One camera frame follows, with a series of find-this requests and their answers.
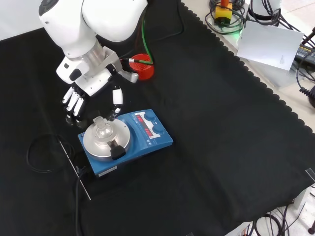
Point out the black bench cloth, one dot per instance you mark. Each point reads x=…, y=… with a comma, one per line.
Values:
x=197, y=147

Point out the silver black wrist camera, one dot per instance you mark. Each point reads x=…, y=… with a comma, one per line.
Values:
x=131, y=76

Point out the black power supply unit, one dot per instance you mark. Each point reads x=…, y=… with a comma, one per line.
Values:
x=305, y=52

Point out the clear glass round-bottom flask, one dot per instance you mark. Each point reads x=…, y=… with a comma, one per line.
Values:
x=103, y=131

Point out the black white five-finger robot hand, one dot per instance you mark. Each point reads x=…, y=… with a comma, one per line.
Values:
x=91, y=81

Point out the pale board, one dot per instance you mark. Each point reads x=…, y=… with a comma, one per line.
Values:
x=268, y=45

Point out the heater with blue base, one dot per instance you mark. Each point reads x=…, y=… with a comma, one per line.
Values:
x=137, y=152

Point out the yellow stop button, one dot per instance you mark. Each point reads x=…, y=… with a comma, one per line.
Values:
x=222, y=13

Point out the thin metal probe rod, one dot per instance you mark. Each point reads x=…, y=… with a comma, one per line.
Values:
x=73, y=167

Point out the clear cloth clip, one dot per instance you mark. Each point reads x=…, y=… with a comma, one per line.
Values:
x=310, y=175

